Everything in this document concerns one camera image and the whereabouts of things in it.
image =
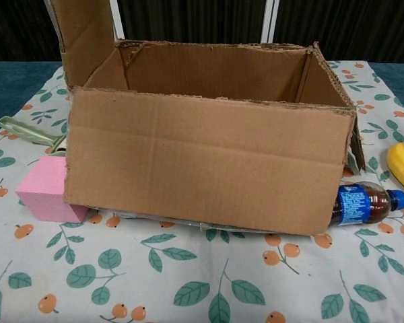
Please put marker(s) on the brown cardboard box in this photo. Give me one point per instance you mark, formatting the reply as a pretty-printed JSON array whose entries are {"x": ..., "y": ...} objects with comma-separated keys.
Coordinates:
[{"x": 205, "y": 161}]

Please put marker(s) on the green white drink can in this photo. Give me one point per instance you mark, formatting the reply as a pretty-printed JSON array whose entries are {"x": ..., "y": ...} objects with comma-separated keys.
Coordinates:
[{"x": 131, "y": 214}]

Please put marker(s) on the floral leaf print tablecloth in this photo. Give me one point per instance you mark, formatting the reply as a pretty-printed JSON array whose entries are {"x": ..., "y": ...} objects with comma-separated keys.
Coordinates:
[{"x": 202, "y": 276}]

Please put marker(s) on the pink foam cube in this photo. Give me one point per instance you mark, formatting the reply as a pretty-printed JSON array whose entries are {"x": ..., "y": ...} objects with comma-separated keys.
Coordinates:
[{"x": 43, "y": 195}]

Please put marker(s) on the cola bottle blue label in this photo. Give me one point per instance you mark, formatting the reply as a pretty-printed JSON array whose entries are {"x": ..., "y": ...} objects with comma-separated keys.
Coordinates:
[{"x": 373, "y": 202}]

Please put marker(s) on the yellow banana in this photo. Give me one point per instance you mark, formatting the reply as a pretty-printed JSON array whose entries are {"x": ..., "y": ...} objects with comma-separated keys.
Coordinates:
[{"x": 400, "y": 165}]

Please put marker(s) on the teal table cover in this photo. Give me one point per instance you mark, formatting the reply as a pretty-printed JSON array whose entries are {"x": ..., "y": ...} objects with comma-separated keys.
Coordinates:
[{"x": 13, "y": 87}]

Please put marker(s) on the white double frame post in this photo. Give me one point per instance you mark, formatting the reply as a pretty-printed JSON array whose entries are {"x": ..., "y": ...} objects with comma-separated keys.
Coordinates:
[{"x": 269, "y": 20}]

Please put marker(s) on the wide white frame post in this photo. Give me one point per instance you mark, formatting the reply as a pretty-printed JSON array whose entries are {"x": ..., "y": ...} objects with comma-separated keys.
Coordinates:
[{"x": 118, "y": 20}]

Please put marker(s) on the thin slanted white frame post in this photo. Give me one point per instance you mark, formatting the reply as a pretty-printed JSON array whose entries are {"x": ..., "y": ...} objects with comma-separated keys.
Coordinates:
[{"x": 48, "y": 5}]

